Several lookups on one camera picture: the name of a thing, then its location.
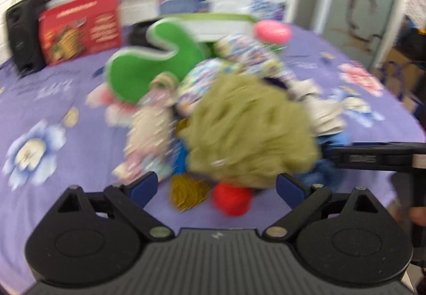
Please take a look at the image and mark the beige knitted plush toy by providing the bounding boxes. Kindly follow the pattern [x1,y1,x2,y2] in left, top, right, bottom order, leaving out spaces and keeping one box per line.
[113,72,178,184]

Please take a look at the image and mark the white knitted cloth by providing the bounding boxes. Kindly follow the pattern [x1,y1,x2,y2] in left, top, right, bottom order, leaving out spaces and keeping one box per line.
[289,79,346,136]

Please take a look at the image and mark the olive green fluffy loofah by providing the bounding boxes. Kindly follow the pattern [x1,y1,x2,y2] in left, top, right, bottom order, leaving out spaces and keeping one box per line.
[181,74,321,188]

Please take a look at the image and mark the green oven mitt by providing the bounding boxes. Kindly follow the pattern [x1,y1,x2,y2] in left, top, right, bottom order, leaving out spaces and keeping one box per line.
[104,18,209,103]

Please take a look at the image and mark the floral patterned oven mitt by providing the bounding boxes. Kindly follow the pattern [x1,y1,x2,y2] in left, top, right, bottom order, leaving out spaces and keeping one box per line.
[176,34,284,116]

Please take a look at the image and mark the blue fluffy cloth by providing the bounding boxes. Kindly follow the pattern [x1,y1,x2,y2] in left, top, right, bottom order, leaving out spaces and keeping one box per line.
[296,131,349,191]

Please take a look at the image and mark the mustard yellow yarn ball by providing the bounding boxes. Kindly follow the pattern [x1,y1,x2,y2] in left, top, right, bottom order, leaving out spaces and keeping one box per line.
[169,174,211,211]

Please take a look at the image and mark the red yarn ball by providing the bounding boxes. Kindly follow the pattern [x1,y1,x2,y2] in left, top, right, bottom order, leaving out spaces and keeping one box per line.
[212,183,253,217]

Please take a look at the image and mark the purple floral tablecloth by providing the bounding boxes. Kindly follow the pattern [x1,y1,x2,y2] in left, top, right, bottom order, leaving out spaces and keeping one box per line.
[1,26,425,294]

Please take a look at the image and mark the black coffee cup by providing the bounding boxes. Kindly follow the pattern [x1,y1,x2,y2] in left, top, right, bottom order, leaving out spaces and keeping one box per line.
[128,19,159,50]

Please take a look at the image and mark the clear jar pink lid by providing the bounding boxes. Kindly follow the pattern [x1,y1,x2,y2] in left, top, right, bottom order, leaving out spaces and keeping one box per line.
[253,20,292,52]

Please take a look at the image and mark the red cardboard snack box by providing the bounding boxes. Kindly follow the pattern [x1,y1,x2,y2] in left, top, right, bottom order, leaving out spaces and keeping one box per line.
[38,0,122,66]

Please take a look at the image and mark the black portable speaker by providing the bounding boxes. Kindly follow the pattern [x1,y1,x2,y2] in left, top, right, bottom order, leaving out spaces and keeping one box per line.
[5,0,48,77]

